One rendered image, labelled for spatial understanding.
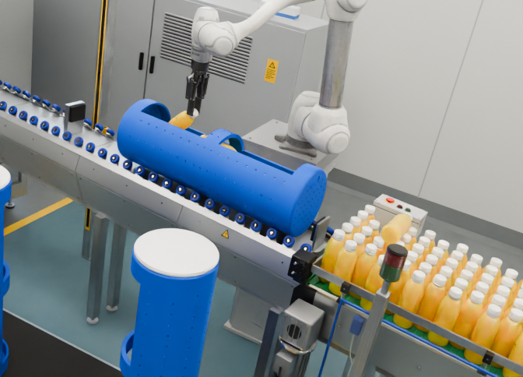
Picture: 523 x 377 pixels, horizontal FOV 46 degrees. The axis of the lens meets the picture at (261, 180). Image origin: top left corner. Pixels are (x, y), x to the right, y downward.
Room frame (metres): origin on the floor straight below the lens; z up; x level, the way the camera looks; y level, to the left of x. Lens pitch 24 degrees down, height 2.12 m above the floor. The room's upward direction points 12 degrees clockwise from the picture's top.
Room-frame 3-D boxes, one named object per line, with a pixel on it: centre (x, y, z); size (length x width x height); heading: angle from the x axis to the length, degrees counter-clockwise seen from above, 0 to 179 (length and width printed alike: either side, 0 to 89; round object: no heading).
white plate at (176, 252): (1.71, 0.22, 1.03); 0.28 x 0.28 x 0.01
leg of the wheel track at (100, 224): (2.51, 0.71, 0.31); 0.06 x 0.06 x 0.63; 63
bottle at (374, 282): (1.82, -0.46, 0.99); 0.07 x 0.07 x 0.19
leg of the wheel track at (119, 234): (2.64, 0.64, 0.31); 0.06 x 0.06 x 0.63; 63
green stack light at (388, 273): (1.61, -0.44, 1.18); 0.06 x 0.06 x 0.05
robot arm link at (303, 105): (2.75, -0.15, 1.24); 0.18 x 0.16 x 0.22; 27
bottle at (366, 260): (1.88, -0.42, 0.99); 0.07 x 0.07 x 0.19
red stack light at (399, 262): (1.61, -0.44, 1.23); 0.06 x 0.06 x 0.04
